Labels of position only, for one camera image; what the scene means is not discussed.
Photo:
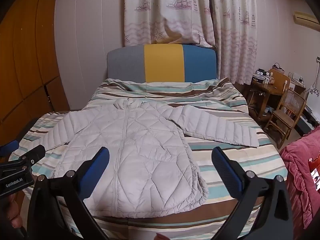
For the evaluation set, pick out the wooden cane back chair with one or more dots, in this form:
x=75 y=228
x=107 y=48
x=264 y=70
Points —
x=293 y=102

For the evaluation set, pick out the leaf wall decal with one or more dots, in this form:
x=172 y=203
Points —
x=315 y=90

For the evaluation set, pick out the smartphone with lit screen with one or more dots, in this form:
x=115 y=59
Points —
x=316 y=178

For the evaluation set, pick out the white quilted puffer jacket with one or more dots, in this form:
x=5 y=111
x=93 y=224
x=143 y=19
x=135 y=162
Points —
x=140 y=150

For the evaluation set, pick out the grey yellow blue headboard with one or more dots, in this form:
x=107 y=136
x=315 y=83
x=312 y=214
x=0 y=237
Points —
x=162 y=62

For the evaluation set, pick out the person's left hand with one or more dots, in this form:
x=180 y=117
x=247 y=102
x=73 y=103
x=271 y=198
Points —
x=12 y=217

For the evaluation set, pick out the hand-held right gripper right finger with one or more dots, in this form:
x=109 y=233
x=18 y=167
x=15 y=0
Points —
x=225 y=172

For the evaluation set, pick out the wooden side table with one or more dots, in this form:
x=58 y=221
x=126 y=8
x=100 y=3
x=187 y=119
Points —
x=265 y=87

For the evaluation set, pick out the wooden wardrobe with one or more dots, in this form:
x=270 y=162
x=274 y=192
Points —
x=25 y=55

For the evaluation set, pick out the wall air conditioner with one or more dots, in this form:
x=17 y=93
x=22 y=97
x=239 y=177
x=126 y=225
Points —
x=306 y=20

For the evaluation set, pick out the dark handbag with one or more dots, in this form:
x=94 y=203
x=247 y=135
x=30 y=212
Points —
x=278 y=68

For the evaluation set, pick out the striped duvet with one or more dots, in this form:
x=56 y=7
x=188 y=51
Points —
x=220 y=100

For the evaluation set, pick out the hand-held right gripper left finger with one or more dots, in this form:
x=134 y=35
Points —
x=96 y=165

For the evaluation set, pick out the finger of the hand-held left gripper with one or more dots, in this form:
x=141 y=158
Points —
x=35 y=152
x=8 y=147

